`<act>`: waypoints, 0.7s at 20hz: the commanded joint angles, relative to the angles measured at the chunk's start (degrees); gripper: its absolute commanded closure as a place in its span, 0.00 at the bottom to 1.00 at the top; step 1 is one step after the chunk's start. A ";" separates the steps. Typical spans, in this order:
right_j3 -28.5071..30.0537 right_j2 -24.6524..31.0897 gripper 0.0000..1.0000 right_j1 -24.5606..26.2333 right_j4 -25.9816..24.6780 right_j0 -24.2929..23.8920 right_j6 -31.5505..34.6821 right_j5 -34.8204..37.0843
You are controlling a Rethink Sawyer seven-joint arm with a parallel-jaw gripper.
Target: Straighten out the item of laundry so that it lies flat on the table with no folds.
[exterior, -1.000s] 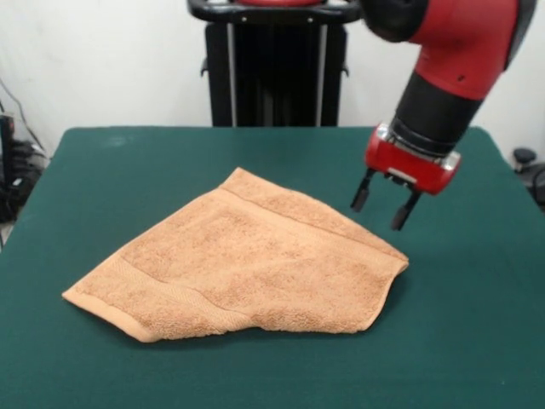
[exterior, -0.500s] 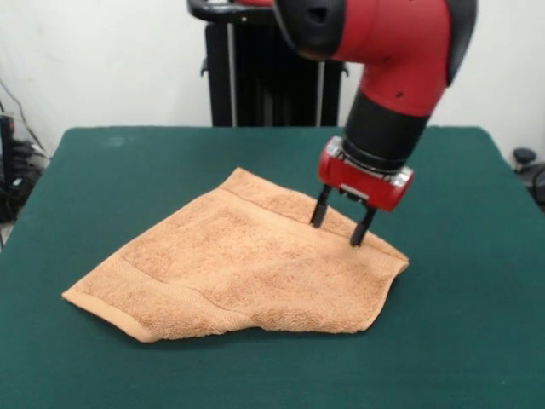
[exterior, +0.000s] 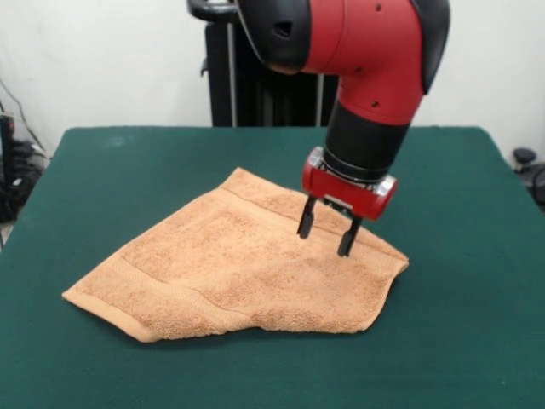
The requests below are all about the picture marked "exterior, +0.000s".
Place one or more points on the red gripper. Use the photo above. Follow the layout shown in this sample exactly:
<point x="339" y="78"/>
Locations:
<point x="345" y="194"/>

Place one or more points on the peach terry towel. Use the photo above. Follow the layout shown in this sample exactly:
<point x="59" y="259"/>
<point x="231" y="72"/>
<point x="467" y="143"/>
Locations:
<point x="213" y="272"/>

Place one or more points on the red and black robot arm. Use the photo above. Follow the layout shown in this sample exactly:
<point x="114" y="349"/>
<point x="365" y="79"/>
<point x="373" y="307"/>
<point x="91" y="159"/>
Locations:
<point x="362" y="76"/>

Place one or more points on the dark green table cloth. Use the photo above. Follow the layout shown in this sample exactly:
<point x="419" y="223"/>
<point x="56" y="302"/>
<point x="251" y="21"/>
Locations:
<point x="447" y="332"/>

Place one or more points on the black office chair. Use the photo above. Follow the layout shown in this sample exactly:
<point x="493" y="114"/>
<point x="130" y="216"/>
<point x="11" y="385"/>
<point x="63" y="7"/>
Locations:
<point x="524" y="155"/>

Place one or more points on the black bag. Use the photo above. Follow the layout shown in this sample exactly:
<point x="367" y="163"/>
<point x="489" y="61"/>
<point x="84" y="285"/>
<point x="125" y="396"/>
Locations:
<point x="13" y="200"/>

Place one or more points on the black box with red mark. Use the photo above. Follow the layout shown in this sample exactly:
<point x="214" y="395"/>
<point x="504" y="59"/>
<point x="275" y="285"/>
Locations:
<point x="6" y="145"/>

